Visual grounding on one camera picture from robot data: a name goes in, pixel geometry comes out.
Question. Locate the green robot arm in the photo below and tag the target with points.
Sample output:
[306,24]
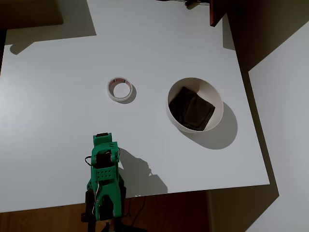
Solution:
[106,174]

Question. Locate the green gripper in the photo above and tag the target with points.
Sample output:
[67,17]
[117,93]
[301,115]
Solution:
[102,139]

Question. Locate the white masking tape roll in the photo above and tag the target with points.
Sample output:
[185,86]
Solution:
[109,95]

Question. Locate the dark brown furniture piece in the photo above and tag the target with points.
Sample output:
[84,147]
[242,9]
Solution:
[29,12]

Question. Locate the white round bowl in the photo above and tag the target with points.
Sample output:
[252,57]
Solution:
[212,94]

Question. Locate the brown wooden board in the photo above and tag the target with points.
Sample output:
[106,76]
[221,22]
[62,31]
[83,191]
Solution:
[216,12]

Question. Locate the dark folded cloth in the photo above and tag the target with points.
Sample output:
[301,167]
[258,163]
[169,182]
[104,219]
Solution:
[193,108]

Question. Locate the light wooden block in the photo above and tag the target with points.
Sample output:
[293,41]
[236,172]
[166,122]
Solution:
[102,226]

